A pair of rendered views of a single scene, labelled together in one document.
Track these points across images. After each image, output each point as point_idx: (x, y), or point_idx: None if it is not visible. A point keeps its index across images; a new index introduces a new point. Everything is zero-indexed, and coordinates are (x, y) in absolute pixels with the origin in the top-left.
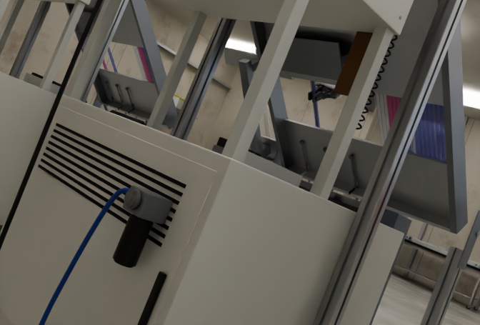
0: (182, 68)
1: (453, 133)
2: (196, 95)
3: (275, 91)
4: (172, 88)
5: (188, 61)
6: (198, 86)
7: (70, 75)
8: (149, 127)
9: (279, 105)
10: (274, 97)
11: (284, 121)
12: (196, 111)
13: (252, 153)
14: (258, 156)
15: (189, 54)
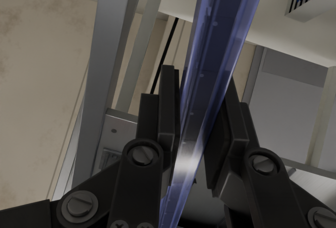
0: (145, 52)
1: None
2: (135, 10)
3: (121, 50)
4: (153, 25)
5: (142, 63)
6: (131, 24)
7: (172, 35)
8: (268, 47)
9: None
10: (128, 25)
11: None
12: None
13: (313, 17)
14: (320, 14)
15: (139, 72)
